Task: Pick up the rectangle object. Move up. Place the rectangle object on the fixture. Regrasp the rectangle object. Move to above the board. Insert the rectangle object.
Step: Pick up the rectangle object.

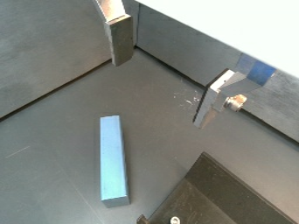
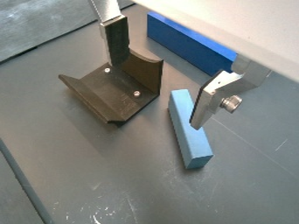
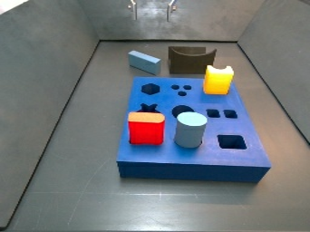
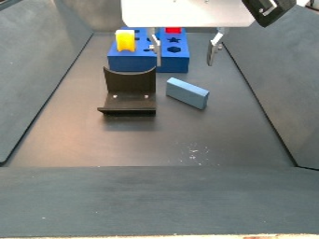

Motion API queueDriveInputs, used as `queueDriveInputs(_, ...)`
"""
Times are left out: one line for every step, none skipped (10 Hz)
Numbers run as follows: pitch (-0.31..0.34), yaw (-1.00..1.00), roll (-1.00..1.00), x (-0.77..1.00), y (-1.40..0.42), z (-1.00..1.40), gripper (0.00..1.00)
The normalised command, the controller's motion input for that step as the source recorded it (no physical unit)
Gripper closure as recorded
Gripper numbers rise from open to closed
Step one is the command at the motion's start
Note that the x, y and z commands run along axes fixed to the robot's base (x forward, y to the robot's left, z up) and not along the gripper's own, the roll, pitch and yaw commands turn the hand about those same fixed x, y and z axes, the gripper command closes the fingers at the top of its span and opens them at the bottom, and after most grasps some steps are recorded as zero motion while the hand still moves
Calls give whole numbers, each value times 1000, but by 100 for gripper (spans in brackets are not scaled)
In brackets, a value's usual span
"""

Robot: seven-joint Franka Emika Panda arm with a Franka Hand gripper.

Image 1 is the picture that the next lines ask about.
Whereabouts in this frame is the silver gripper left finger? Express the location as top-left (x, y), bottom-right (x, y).
top-left (93, 0), bottom-right (134, 67)

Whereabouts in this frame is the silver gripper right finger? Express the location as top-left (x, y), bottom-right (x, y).
top-left (192, 53), bottom-right (276, 129)

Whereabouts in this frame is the light blue rectangular block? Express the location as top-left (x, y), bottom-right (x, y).
top-left (98, 115), bottom-right (129, 207)

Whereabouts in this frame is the black curved fixture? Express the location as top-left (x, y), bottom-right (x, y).
top-left (136, 152), bottom-right (299, 224)

